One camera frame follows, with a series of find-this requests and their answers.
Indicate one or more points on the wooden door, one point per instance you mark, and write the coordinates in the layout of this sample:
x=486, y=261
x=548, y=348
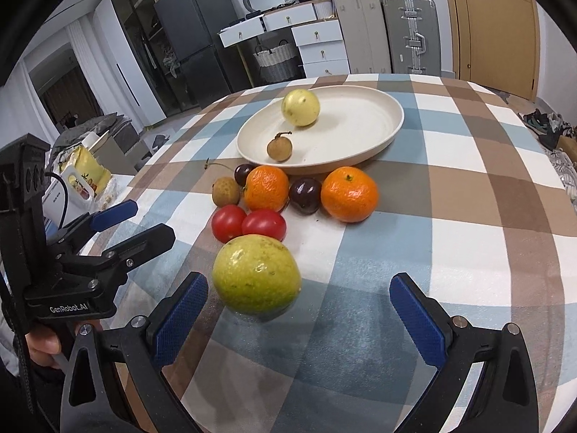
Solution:
x=496, y=31

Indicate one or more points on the brown longan with stem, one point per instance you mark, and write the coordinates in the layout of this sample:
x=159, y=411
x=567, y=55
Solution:
x=279, y=149

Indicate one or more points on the grey white woven basket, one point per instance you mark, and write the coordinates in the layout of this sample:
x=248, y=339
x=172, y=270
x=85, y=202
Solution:
x=275, y=65

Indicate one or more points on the person's left hand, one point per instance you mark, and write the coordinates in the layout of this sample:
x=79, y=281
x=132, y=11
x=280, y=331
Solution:
x=45, y=345

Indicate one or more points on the red cherry tomato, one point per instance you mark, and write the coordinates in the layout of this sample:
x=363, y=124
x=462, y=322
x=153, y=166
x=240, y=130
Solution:
x=227, y=224
x=264, y=224

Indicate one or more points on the white desk with drawers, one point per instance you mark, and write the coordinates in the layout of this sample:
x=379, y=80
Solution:
x=318, y=36

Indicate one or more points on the yellow snack bag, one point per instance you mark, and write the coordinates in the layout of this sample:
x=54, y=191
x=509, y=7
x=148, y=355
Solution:
x=88, y=162

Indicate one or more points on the black refrigerator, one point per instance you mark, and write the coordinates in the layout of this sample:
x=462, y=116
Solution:
x=189, y=31

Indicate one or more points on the open cardboard box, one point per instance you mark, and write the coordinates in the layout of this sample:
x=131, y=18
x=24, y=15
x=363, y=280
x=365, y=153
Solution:
x=112, y=153

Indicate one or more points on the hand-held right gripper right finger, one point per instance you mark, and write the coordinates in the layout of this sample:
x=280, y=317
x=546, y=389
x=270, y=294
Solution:
x=417, y=320

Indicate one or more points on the orange mandarin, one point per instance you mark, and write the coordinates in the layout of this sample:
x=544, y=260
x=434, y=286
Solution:
x=349, y=195
x=266, y=189

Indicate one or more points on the dark purple plum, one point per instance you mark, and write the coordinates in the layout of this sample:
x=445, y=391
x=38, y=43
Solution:
x=305, y=195

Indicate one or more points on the pile of shoes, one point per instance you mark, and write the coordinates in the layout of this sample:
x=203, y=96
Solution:
x=547, y=126

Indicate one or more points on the silver suitcase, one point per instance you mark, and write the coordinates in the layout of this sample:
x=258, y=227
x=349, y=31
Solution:
x=410, y=31

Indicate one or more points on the cream round plate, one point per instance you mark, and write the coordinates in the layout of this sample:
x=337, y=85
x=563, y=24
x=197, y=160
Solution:
x=351, y=126

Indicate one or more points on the dark cherry with stem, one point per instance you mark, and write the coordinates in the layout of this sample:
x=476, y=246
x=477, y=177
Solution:
x=243, y=175

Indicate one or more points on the white pleated filter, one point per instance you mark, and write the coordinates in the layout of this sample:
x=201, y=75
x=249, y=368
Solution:
x=323, y=8

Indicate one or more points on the dark glass cabinet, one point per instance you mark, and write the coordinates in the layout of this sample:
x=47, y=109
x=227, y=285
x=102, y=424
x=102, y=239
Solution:
x=135, y=54

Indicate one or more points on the white curtain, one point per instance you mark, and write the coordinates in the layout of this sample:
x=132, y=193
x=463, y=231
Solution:
x=88, y=63

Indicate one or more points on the grey cushion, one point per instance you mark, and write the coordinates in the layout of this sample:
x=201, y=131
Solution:
x=94, y=126

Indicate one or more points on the person's left forearm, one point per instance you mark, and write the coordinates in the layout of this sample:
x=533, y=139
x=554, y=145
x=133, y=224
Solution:
x=43, y=401

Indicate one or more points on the beige suitcase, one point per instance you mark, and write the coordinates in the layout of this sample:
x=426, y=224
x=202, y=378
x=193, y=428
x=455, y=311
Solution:
x=360, y=31

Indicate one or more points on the black slippers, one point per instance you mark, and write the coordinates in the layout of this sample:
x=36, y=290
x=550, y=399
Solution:
x=158, y=140

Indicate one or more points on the checkered tablecloth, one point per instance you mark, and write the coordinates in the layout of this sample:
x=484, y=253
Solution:
x=473, y=189

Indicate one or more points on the yellow-green guava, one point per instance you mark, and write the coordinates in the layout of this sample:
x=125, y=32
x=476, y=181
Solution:
x=300, y=107
x=254, y=275

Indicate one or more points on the grey door mat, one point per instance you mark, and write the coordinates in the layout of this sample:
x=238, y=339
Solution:
x=504, y=97

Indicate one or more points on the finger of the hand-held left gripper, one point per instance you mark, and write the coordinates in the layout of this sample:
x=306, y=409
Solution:
x=112, y=215
x=144, y=239

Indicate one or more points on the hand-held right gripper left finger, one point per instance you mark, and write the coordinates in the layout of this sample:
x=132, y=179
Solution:
x=180, y=320

